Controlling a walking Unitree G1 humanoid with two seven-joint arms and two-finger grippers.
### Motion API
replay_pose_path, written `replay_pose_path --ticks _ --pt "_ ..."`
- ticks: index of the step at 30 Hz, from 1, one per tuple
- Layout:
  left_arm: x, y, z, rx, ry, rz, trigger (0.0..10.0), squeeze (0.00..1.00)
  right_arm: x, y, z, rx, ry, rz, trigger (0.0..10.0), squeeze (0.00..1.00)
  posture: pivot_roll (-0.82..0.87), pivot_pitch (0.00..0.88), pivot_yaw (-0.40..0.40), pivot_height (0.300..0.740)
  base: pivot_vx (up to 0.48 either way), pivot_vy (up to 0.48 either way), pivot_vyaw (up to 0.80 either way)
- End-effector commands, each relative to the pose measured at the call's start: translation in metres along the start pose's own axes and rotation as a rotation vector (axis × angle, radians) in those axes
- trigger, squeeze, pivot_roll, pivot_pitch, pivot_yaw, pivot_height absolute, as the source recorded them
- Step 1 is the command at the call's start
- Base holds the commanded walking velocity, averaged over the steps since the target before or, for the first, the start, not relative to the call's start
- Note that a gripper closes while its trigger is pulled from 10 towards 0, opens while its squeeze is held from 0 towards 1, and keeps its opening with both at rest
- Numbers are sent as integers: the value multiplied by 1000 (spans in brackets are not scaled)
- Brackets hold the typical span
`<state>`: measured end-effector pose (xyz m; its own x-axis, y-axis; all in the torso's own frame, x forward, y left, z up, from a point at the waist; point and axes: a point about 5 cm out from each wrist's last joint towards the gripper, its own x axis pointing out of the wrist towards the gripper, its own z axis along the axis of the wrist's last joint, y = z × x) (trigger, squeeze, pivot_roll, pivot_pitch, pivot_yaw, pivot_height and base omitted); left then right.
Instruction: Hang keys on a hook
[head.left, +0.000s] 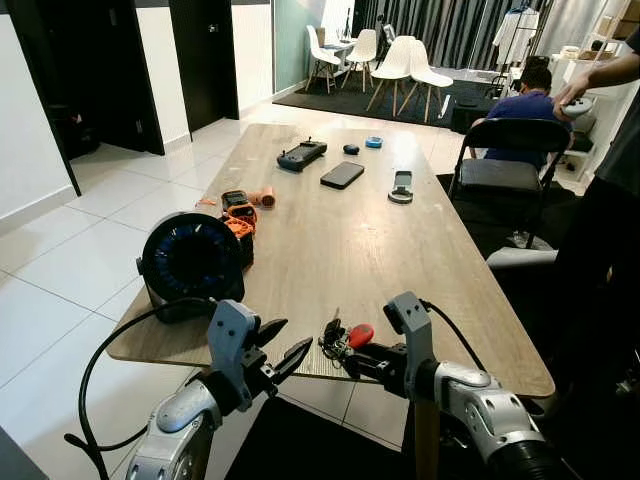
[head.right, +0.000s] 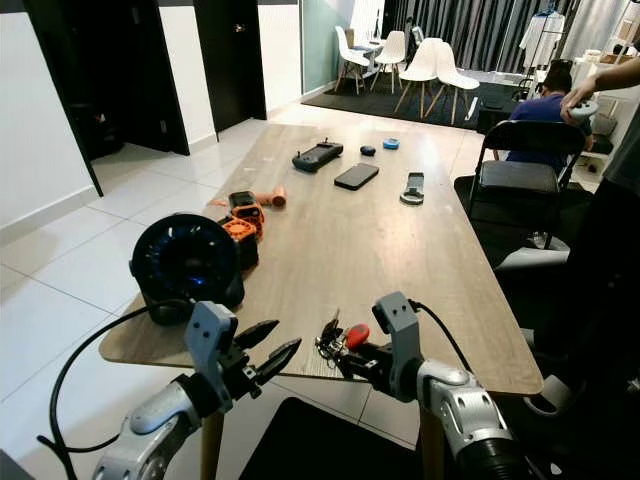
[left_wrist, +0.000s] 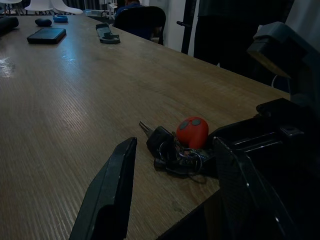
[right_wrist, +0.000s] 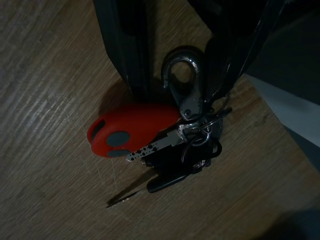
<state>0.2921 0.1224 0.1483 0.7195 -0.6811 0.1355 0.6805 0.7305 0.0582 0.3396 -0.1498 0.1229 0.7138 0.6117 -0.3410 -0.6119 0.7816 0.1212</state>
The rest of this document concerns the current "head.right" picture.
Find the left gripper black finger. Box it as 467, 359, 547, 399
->
236, 319, 279, 350
253, 338, 303, 388

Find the key bunch with red tag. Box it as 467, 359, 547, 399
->
315, 308, 373, 363

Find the white handheld VR controller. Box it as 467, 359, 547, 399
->
570, 98, 601, 121

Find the black-clothed person right hand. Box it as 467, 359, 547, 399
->
563, 76, 606, 111

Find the black floor mat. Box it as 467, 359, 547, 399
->
240, 397, 421, 480

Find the black round fan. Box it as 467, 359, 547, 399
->
128, 213, 246, 326

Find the orange black battery pack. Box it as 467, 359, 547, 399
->
222, 217, 261, 271

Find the wooden table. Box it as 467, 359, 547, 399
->
98, 123, 546, 480

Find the black smartphone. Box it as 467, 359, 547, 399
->
334, 162, 381, 191

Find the grey chair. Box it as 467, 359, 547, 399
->
495, 247, 571, 273

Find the black handheld remote controller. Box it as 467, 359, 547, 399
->
292, 140, 345, 174

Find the black folding chair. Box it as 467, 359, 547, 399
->
468, 118, 593, 251

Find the dark floor rug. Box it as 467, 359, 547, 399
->
302, 78, 526, 129

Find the person in black clothes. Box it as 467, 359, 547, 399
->
550, 90, 640, 480

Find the black bag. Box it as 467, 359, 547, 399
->
65, 103, 116, 161

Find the black door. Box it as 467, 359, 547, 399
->
193, 0, 266, 133

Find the white plastic chair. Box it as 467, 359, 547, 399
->
372, 30, 409, 91
430, 40, 481, 121
395, 37, 443, 113
335, 25, 373, 93

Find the person in blue shirt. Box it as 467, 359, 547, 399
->
500, 60, 593, 166

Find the white shelf unit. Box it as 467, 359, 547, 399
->
575, 45, 640, 181

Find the grey striped curtain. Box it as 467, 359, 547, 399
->
380, 0, 541, 71

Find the white hanging garment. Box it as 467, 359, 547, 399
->
520, 10, 566, 69

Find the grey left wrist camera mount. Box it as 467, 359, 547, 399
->
186, 301, 241, 391

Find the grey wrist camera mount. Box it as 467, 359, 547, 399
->
373, 291, 423, 401
186, 301, 241, 391

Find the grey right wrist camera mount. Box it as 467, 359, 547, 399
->
373, 291, 423, 401

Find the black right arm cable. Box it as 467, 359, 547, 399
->
410, 298, 476, 376

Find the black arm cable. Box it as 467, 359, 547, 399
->
37, 305, 196, 480
410, 298, 476, 376

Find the orange handled tool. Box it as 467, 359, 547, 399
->
205, 187, 288, 209

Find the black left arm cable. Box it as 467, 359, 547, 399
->
37, 305, 196, 480

